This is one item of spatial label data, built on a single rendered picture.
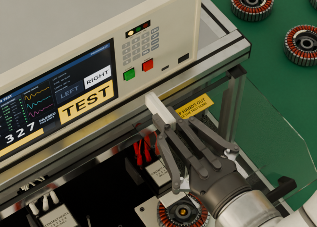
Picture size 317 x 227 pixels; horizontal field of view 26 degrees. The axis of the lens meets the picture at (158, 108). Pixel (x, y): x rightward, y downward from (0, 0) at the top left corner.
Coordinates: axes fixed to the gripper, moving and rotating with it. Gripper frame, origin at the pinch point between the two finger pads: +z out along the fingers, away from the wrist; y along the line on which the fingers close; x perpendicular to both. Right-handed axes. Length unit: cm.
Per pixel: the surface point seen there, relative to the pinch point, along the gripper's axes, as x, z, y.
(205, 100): -11.7, 3.7, 12.8
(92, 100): -2.0, 9.5, -7.5
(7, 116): 5.6, 9.5, -22.2
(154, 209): -40.1, 1.3, -0.3
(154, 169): -31.2, 5.4, 2.5
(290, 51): -40, 18, 52
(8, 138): 0.0, 9.4, -23.2
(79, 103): -0.9, 9.5, -10.0
